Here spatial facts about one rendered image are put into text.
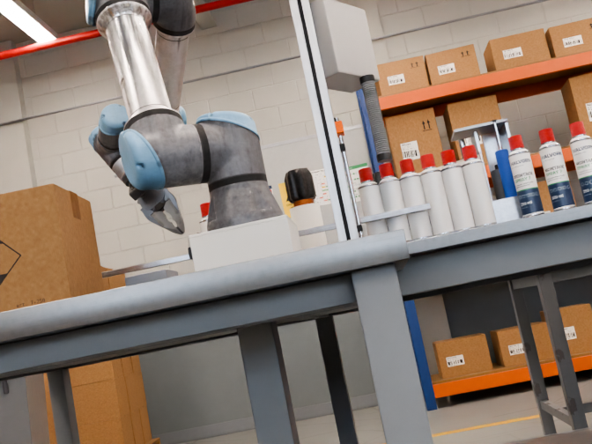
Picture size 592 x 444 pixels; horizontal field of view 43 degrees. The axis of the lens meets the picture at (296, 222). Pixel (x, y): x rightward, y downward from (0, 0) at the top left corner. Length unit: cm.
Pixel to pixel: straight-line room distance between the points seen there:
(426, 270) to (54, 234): 77
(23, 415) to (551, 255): 285
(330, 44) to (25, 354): 102
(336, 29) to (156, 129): 59
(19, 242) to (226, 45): 526
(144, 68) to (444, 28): 531
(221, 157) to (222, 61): 531
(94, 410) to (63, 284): 356
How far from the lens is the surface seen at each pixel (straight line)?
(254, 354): 128
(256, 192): 143
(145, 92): 150
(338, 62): 179
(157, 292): 103
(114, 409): 510
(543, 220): 126
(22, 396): 372
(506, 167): 196
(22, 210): 166
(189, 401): 647
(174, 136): 142
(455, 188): 188
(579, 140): 195
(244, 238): 136
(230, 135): 145
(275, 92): 657
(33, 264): 163
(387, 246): 99
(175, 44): 180
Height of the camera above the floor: 73
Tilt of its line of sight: 8 degrees up
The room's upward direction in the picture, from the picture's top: 11 degrees counter-clockwise
